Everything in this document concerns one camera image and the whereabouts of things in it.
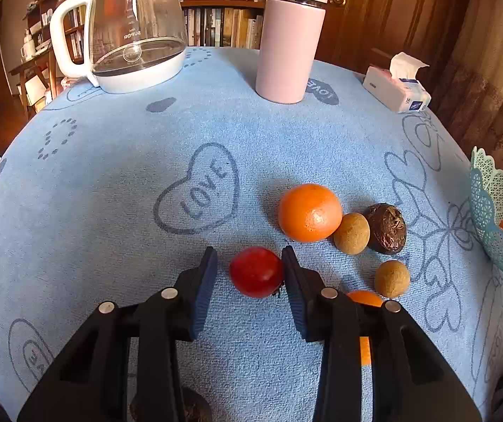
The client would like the white bottle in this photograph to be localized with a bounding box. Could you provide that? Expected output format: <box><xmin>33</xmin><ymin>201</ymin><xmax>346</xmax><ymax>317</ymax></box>
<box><xmin>21</xmin><ymin>31</ymin><xmax>36</xmax><ymax>60</ymax></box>

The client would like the white tissue pack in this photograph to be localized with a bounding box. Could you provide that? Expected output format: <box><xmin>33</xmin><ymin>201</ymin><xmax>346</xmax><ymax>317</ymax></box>
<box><xmin>363</xmin><ymin>52</ymin><xmax>432</xmax><ymax>113</ymax></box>

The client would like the patterned brown curtain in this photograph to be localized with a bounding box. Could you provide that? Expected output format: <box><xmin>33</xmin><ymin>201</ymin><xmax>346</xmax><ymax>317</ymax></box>
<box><xmin>427</xmin><ymin>0</ymin><xmax>503</xmax><ymax>212</ymax></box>

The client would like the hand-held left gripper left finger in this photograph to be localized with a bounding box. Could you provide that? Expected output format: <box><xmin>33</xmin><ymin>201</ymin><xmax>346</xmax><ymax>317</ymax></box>
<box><xmin>17</xmin><ymin>246</ymin><xmax>219</xmax><ymax>422</ymax></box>

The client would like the wooden bookshelf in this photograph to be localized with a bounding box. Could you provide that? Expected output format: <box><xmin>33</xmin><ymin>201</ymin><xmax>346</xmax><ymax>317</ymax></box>
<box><xmin>64</xmin><ymin>0</ymin><xmax>274</xmax><ymax>64</ymax></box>

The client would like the tan longan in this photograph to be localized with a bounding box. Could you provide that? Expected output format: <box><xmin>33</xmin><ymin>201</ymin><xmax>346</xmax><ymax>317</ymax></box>
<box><xmin>374</xmin><ymin>260</ymin><xmax>411</xmax><ymax>298</ymax></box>
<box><xmin>333</xmin><ymin>212</ymin><xmax>371</xmax><ymax>255</ymax></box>

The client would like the large orange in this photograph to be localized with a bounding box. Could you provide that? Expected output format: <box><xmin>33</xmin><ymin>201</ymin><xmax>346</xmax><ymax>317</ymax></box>
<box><xmin>278</xmin><ymin>183</ymin><xmax>344</xmax><ymax>242</ymax></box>

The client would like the dark wrinkled passion fruit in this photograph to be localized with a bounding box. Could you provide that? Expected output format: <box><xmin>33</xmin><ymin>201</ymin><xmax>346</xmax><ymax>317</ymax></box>
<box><xmin>130</xmin><ymin>387</ymin><xmax>212</xmax><ymax>422</ymax></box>
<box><xmin>363</xmin><ymin>203</ymin><xmax>408</xmax><ymax>255</ymax></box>

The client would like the pink thermos bottle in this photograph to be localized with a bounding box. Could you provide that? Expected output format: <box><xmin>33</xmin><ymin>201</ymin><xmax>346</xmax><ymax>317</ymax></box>
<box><xmin>256</xmin><ymin>0</ymin><xmax>332</xmax><ymax>104</ymax></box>

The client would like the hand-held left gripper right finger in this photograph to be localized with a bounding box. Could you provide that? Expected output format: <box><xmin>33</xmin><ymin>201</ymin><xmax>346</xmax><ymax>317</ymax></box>
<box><xmin>281</xmin><ymin>245</ymin><xmax>483</xmax><ymax>422</ymax></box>

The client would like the glass kettle with white handle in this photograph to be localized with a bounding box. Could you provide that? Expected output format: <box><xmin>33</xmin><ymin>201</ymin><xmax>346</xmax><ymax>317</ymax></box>
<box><xmin>50</xmin><ymin>0</ymin><xmax>189</xmax><ymax>94</ymax></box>

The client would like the red tomato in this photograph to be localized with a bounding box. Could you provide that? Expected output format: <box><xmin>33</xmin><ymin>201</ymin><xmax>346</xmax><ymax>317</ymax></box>
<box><xmin>229</xmin><ymin>247</ymin><xmax>285</xmax><ymax>298</ymax></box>

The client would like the wooden desk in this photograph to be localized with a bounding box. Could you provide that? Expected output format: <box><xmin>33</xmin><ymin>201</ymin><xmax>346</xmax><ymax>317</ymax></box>
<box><xmin>9</xmin><ymin>48</ymin><xmax>58</xmax><ymax>119</ymax></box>

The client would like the blue printed tablecloth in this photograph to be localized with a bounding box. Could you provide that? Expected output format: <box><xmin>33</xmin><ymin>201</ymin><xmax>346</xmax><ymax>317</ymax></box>
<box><xmin>0</xmin><ymin>46</ymin><xmax>503</xmax><ymax>422</ymax></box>

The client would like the teal lattice plastic basket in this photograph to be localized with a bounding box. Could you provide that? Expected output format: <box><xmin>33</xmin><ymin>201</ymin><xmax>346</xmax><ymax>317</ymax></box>
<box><xmin>469</xmin><ymin>146</ymin><xmax>503</xmax><ymax>281</ymax></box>

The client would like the small wooden shelf unit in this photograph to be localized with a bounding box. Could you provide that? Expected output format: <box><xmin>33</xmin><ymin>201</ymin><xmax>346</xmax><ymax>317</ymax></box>
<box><xmin>23</xmin><ymin>0</ymin><xmax>89</xmax><ymax>58</ymax></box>

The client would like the panelled wooden door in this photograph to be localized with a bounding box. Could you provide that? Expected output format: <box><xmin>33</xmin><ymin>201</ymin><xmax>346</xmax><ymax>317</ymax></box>
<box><xmin>297</xmin><ymin>0</ymin><xmax>454</xmax><ymax>80</ymax></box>

